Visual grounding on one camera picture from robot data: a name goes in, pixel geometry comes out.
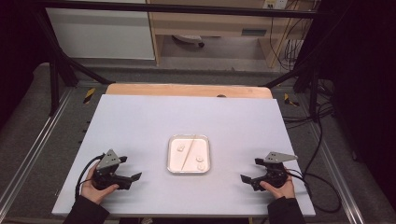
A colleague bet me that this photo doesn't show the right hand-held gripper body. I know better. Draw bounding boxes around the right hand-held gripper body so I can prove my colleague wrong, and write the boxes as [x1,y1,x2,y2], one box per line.
[262,151,299,189]

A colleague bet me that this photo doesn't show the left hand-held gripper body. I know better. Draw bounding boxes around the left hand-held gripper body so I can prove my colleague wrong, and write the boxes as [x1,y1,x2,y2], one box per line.
[92,148,122,191]

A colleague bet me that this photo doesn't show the thin wooden skewer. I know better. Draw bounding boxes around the thin wooden skewer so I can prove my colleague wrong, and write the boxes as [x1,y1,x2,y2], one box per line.
[180,135,197,171]

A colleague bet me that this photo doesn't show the square white metal-rimmed tray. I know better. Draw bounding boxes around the square white metal-rimmed tray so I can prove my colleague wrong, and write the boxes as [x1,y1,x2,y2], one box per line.
[166,133,211,175]

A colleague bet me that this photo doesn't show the person's right hand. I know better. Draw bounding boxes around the person's right hand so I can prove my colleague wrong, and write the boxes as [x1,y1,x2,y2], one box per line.
[259,174,296,201]

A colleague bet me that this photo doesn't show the person's left hand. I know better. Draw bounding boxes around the person's left hand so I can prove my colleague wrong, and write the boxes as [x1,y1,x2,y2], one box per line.
[81,163,120,205]

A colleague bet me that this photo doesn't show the yellow black tape strip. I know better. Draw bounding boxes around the yellow black tape strip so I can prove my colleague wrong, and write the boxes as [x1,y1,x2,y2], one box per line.
[283,92,300,107]
[82,87,96,105]

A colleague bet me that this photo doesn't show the wooden table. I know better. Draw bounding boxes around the wooden table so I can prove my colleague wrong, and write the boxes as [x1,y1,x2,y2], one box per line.
[105,82,274,100]

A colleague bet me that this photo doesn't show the black metal stand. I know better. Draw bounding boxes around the black metal stand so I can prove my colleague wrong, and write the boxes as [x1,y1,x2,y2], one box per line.
[262,18,321,120]
[33,8,116,117]

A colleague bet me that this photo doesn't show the white cabinet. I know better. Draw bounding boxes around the white cabinet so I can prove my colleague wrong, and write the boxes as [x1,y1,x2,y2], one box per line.
[45,0,156,61]

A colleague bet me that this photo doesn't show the black curtain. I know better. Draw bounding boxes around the black curtain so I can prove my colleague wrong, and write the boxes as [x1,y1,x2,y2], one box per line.
[314,0,396,203]
[0,0,50,129]

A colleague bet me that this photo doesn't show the grey chair base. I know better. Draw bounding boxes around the grey chair base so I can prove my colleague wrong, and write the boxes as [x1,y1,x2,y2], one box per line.
[171,34,206,49]

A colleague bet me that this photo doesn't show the light wooden desk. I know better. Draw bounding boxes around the light wooden desk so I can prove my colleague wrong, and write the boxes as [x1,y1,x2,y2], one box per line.
[146,0,316,68]

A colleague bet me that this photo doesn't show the black metal crossbar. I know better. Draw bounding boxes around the black metal crossbar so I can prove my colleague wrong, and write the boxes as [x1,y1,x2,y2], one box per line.
[39,0,319,20]

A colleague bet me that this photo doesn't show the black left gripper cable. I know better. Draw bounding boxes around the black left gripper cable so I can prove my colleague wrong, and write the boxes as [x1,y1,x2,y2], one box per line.
[74,153,106,202]

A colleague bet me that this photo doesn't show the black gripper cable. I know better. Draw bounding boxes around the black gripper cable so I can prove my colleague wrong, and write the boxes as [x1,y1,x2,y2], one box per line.
[286,168,343,215]
[74,153,106,202]

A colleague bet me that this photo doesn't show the aluminium rail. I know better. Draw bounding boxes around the aluminium rail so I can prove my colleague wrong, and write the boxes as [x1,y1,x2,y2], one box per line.
[0,88,75,203]
[306,122,366,224]

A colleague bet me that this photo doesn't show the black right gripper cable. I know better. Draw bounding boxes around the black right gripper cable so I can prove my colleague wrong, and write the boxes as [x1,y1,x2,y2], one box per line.
[286,168,343,215]

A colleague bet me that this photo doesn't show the black floor cables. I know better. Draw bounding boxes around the black floor cables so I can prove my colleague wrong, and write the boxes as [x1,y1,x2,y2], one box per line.
[281,78,336,130]

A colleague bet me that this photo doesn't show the hanging black cables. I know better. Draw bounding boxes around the hanging black cables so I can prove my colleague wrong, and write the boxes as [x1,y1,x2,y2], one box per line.
[268,0,321,72]

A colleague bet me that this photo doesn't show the white wall socket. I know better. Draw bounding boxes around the white wall socket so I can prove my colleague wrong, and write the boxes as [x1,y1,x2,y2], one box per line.
[262,0,290,10]

